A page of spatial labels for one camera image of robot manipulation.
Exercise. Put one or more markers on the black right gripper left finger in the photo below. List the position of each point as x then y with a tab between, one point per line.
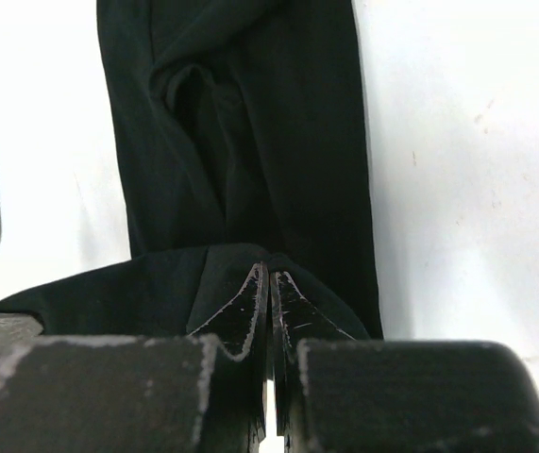
240	325

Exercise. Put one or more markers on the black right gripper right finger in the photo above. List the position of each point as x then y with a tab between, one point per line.
295	318

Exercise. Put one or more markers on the black t shirt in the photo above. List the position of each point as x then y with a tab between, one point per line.
240	138

